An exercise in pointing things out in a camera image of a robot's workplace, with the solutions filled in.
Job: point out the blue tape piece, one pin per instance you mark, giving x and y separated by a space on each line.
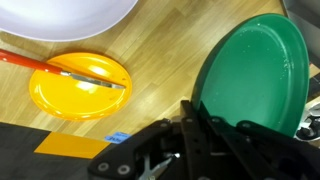
116 137

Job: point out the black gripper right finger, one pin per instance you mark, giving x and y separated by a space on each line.
233 150

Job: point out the orange plate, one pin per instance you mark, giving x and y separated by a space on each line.
76 100

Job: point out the silver metal panel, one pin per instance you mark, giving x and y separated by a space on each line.
308 20

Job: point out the orange tape patch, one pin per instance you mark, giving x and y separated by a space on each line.
70 145

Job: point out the lilac plate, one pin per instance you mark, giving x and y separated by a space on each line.
60 16

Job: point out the green plate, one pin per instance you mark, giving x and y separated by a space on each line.
253 73

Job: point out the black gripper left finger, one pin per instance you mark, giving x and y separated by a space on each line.
146 153

